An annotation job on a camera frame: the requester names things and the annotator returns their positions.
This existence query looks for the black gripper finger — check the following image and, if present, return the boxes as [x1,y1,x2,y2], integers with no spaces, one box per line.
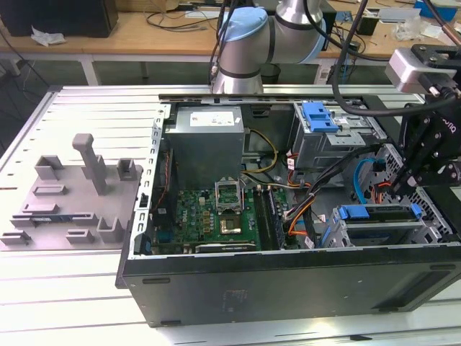
[403,157,461,198]
[390,103,443,196]

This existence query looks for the orange red power wire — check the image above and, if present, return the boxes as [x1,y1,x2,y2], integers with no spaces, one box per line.
[373,182,393,206]

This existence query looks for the blue data wire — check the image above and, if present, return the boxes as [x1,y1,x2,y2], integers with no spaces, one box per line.
[352,157,383,206]

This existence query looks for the hard disk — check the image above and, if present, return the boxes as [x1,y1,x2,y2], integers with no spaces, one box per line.
[322,203,423,248]

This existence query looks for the metal disk bay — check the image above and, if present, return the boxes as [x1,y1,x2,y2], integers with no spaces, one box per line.
[320,203,451,249]

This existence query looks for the metal drive cage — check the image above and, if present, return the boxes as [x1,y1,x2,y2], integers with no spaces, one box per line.
[290,102,388,181]

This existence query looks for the blue drive carrier latch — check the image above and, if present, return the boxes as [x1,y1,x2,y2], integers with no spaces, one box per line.
[302,102,340,133]

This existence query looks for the clear plastic bags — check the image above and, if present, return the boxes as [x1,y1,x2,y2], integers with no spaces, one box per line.
[392,19,422,40]

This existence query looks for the small black cube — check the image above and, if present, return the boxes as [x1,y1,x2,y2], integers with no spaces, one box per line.
[356,14,380,36]

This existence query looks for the grey flat box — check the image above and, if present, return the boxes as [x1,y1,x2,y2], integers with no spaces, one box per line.
[377,6,421,25]

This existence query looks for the blue cardboard box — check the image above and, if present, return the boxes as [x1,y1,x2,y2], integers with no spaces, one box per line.
[413,0,457,21]

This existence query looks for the black RAM stick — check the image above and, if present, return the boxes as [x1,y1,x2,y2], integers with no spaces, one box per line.
[266,187,289,249]

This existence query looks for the black waste bin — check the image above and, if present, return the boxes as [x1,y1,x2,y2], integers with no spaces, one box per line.
[261,64,281,86]

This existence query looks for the black RAM slot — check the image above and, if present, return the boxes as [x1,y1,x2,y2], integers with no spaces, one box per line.
[254,189,274,249]

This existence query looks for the metal socket cover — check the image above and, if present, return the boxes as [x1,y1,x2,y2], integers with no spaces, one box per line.
[214,178,244,213]

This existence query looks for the CPU socket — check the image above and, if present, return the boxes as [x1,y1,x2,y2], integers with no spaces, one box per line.
[219,216,243,235]

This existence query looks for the grey power supply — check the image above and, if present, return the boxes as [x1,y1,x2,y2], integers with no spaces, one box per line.
[164,106,246,181]

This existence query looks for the black open PC case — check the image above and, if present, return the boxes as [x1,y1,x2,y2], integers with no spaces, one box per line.
[114,84,461,328]

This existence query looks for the green motherboard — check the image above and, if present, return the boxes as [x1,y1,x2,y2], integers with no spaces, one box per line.
[151,176,307,253]

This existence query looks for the wooden desk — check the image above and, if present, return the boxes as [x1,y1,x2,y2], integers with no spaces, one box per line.
[0,0,461,86]

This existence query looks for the grey parts rack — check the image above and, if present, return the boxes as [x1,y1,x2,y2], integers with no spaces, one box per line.
[0,133,145,253]

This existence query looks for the black computer tower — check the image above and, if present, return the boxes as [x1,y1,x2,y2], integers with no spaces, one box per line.
[0,0,119,39]

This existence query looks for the RAM stick with blue label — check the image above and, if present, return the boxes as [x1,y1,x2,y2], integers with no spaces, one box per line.
[12,214,93,226]

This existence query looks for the white crumpled plastic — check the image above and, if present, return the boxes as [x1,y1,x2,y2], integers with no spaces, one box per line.
[30,25,68,48]

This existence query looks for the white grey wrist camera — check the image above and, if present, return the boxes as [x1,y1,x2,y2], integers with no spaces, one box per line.
[384,48,458,95]

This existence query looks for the black cable bundle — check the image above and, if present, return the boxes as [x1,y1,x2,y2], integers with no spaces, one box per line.
[304,143,382,249]

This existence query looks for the black camera cable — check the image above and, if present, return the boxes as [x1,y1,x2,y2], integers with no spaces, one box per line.
[330,0,455,118]

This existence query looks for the multicolour wire bundle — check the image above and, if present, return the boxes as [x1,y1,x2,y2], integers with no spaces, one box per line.
[282,182,318,223]

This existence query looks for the yellow wire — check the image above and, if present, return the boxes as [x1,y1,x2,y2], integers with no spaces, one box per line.
[241,128,278,174]

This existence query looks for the orange flat wire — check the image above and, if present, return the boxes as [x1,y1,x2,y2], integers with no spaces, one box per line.
[287,216,310,237]

